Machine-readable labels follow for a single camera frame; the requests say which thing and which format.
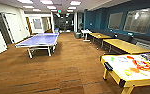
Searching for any dark bench sofa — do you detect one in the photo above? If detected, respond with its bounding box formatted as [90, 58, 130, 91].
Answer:
[130, 33, 150, 54]

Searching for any interior glass window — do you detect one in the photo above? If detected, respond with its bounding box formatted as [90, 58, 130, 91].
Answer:
[107, 11, 124, 31]
[123, 6, 150, 35]

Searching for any white long table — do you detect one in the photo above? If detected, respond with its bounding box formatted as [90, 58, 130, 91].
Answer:
[99, 52, 150, 94]

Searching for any long yellow wooden table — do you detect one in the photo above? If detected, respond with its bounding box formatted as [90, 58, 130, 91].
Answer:
[102, 38, 150, 56]
[88, 31, 113, 47]

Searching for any small white table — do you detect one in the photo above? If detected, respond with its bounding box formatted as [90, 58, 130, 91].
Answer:
[80, 29, 93, 43]

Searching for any yellow-green bowl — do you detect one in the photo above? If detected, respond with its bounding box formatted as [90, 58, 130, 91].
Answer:
[124, 68, 134, 77]

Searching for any green exit sign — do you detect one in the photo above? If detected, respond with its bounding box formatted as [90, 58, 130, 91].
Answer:
[56, 9, 62, 14]

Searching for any clear bowl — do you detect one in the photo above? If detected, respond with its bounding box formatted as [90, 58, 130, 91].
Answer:
[117, 56, 129, 64]

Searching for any square ceiling light panel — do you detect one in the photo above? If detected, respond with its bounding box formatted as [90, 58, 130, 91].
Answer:
[17, 0, 35, 4]
[67, 5, 78, 10]
[39, 0, 54, 5]
[69, 0, 82, 6]
[46, 5, 58, 10]
[22, 4, 35, 9]

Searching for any dark round waste bin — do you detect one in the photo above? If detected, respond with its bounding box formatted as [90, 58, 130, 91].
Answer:
[74, 31, 82, 40]

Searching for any blue ping pong table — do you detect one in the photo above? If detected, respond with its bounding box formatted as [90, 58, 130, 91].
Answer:
[14, 31, 61, 60]

